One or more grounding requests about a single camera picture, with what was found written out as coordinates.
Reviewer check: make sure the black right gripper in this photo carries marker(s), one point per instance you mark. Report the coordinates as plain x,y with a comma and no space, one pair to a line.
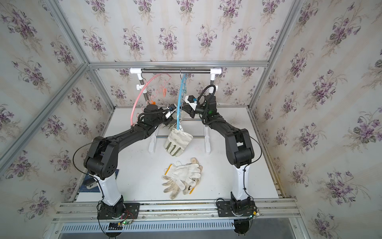
189,110

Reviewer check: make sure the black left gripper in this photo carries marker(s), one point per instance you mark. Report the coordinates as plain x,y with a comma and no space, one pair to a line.
167,121

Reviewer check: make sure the blue wavy hanger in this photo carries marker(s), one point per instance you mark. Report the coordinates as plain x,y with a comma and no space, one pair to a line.
182,91

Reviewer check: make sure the white glove with grey strap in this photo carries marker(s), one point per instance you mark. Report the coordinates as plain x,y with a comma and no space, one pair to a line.
177,141

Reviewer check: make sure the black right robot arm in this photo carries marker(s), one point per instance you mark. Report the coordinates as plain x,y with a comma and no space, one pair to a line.
238,146

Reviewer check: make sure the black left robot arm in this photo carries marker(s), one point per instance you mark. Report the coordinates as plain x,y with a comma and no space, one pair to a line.
102,159

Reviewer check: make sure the pink wavy hanger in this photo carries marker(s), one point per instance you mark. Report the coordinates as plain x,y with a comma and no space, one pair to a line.
143,95

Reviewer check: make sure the white and steel drying rack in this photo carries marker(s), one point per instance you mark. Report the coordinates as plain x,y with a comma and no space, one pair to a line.
138,71

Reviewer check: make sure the small circuit board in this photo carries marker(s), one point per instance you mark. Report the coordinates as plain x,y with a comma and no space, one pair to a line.
119,226

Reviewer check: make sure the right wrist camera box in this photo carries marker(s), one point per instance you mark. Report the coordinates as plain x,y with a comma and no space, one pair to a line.
191,101

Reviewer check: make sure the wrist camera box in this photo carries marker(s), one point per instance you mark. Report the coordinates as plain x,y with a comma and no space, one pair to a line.
191,101
171,109

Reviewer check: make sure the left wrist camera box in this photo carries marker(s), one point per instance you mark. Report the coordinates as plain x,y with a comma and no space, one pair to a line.
171,109

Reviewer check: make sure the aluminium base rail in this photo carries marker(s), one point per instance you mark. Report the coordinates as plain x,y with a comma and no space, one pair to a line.
91,212

